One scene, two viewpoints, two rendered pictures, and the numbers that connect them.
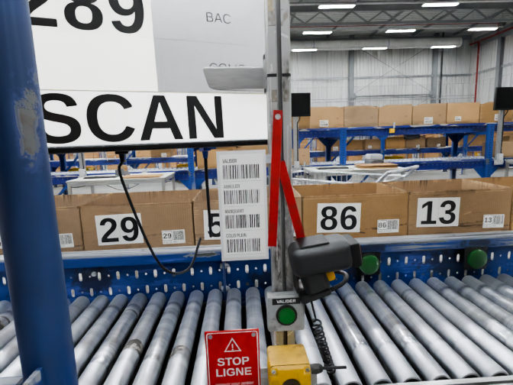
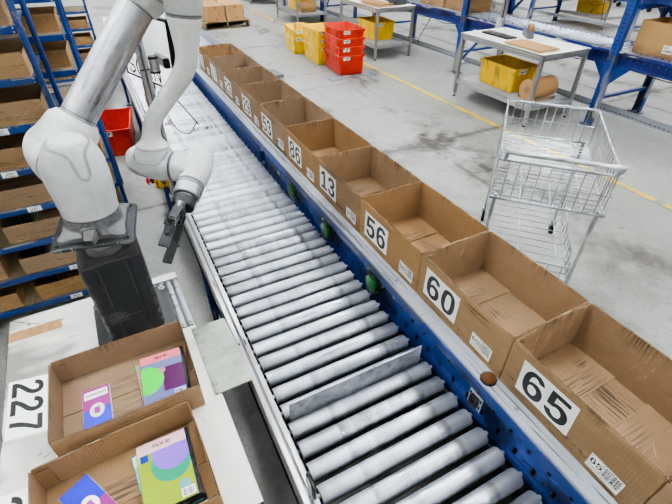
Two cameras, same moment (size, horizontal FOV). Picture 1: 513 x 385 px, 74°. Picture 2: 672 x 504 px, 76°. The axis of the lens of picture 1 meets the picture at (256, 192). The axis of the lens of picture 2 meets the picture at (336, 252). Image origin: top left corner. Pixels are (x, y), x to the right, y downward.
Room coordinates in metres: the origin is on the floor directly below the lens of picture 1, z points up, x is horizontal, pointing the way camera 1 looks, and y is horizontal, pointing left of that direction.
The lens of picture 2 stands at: (0.55, -2.20, 1.89)
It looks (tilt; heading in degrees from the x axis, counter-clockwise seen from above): 38 degrees down; 65
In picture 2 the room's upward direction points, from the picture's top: straight up
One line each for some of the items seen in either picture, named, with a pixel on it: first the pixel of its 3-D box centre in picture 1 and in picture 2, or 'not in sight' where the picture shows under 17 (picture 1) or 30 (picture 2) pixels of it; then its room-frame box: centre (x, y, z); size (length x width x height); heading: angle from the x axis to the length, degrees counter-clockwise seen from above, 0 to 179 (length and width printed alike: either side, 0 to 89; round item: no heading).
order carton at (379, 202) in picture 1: (343, 208); (326, 151); (1.35, -0.35, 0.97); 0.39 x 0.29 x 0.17; 93
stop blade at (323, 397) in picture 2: not in sight; (358, 382); (0.95, -1.51, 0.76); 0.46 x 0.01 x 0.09; 3
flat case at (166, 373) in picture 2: not in sight; (164, 376); (0.41, -1.25, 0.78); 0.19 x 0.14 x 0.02; 89
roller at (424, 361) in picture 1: (392, 324); (245, 214); (0.90, -0.37, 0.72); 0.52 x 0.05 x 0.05; 3
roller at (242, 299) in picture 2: not in sight; (290, 284); (0.92, -0.96, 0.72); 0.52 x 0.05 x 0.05; 3
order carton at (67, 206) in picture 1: (47, 222); (251, 87); (1.30, 0.82, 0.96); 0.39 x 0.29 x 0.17; 92
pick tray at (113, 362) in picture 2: not in sight; (127, 383); (0.31, -1.25, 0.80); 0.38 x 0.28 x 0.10; 3
